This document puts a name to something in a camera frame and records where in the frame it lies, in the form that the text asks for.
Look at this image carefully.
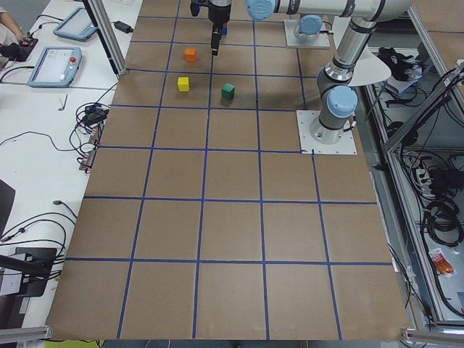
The green wooden block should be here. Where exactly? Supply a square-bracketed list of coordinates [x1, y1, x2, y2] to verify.
[221, 83, 236, 100]

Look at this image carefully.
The aluminium frame post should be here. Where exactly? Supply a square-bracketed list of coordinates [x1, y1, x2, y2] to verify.
[83, 0, 127, 76]

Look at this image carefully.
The orange wooden block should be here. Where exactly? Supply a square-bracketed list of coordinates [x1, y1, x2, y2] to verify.
[184, 47, 197, 62]

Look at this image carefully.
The black red joystick box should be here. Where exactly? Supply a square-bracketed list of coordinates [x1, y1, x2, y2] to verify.
[1, 36, 38, 62]

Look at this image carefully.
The brown paper table cover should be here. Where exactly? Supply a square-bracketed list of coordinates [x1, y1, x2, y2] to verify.
[47, 1, 408, 340]

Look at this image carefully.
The black power adapter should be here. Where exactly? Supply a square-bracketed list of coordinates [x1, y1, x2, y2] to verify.
[113, 21, 133, 33]

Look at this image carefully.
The blue teach pendant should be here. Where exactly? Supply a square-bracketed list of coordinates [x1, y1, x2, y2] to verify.
[53, 7, 96, 41]
[28, 46, 82, 88]

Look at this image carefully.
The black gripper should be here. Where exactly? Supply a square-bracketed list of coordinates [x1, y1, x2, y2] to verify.
[208, 0, 232, 56]

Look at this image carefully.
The red snack packet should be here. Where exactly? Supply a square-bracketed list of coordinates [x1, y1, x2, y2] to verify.
[428, 248, 455, 278]

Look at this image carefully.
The white plastic chair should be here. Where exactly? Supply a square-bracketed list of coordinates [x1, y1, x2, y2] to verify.
[348, 46, 392, 87]

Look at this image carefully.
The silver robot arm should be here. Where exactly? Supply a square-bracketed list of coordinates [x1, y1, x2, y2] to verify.
[294, 14, 332, 44]
[245, 1, 412, 144]

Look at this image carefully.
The yellow wooden block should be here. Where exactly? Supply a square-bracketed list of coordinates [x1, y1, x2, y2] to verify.
[177, 76, 190, 92]

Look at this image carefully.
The far blue teach pendant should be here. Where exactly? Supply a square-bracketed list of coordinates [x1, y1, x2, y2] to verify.
[53, 7, 96, 41]

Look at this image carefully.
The metal hex key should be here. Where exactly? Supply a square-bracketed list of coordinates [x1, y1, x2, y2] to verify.
[57, 94, 68, 112]

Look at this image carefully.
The near blue teach pendant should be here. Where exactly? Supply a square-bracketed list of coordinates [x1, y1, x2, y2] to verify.
[28, 46, 82, 88]

